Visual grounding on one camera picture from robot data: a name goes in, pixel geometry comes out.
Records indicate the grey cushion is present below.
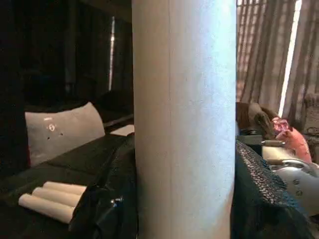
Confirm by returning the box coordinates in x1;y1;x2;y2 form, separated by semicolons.
25;102;106;166

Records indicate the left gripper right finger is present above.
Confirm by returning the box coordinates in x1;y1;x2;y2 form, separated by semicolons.
232;139;319;239

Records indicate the pink plush toy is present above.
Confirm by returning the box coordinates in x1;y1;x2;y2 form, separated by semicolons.
272;117;313;163

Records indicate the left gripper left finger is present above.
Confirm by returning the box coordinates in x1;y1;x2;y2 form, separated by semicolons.
70;134;138;239

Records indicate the striped curtain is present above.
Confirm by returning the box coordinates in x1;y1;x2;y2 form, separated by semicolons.
236;0;319;127

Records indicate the brown plush toy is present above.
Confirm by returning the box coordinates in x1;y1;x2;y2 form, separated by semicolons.
237;102;280;140

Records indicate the black work mat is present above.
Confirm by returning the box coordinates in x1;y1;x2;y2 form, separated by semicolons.
0;133;135;239

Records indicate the white sheet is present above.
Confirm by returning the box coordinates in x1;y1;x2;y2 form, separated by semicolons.
110;124;134;136

